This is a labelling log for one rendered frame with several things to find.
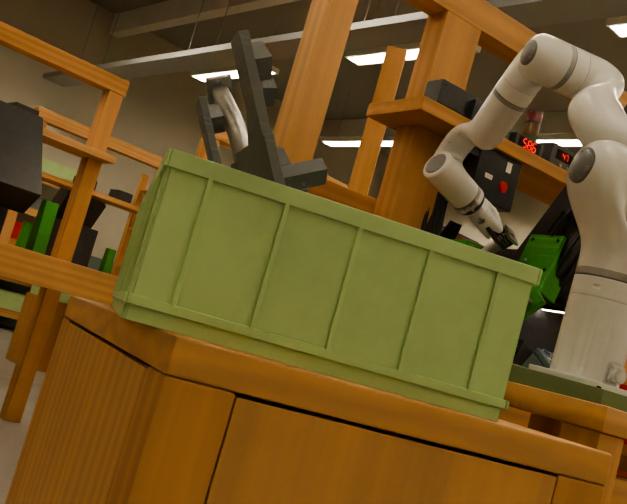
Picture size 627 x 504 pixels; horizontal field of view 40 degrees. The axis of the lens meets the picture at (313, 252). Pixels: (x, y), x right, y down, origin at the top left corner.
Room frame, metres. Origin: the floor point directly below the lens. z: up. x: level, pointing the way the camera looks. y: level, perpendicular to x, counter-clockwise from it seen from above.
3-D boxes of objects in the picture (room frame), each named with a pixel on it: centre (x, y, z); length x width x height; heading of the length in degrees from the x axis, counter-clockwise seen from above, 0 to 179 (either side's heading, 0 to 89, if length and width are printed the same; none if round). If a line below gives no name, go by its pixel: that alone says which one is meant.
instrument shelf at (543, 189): (2.56, -0.48, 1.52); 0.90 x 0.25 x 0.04; 123
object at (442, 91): (2.37, -0.26, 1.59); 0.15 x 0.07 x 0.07; 123
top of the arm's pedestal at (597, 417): (1.50, -0.52, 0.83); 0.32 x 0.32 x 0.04; 37
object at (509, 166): (2.45, -0.42, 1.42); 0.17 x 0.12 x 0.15; 123
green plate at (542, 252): (2.24, -0.60, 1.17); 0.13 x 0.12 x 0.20; 123
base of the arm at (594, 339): (1.49, -0.52, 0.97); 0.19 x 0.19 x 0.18
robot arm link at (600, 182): (1.48, -0.49, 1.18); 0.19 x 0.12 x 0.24; 110
